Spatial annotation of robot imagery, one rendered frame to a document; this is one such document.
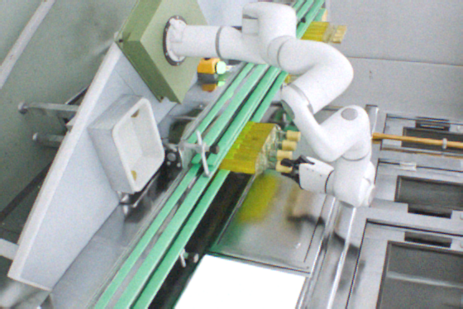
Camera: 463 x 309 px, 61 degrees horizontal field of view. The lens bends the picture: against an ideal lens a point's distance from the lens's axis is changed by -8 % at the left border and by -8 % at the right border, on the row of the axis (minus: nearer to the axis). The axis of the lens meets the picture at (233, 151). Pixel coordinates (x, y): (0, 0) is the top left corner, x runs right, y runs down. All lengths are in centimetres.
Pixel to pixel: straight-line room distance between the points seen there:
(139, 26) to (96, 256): 63
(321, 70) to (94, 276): 74
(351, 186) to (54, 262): 78
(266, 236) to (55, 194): 64
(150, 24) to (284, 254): 76
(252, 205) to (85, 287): 63
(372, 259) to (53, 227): 90
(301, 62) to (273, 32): 12
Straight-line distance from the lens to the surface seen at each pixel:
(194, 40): 122
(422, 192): 155
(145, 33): 118
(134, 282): 109
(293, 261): 125
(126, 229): 120
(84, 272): 114
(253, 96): 163
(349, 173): 107
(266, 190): 147
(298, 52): 96
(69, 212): 113
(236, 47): 117
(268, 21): 104
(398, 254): 134
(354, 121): 94
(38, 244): 108
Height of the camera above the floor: 151
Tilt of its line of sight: 22 degrees down
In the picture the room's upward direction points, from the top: 97 degrees clockwise
